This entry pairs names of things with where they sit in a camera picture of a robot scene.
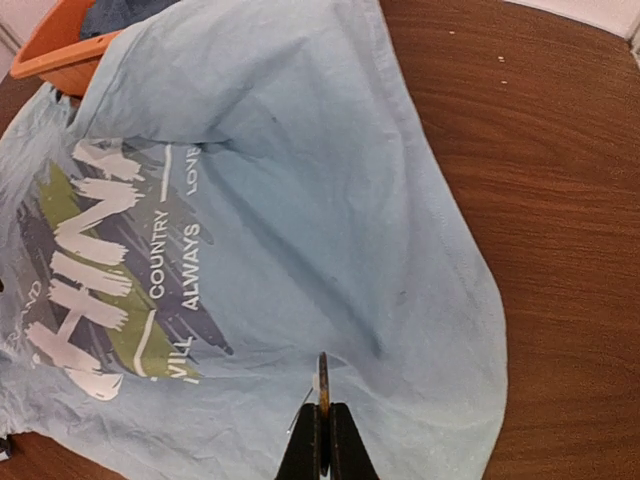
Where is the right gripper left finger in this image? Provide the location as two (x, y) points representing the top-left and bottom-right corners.
(275, 403), (322, 480)

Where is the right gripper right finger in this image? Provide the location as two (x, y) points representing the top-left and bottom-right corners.
(329, 403), (380, 480)

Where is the painted round brooch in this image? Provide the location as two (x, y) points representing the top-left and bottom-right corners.
(315, 352), (331, 476)

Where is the light blue printed t-shirt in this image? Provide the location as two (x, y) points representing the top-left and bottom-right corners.
(1, 1), (507, 479)

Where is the orange plastic basin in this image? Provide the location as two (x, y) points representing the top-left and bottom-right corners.
(9, 0), (120, 98)

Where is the dark blue garment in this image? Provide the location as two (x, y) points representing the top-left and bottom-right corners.
(79, 0), (175, 40)

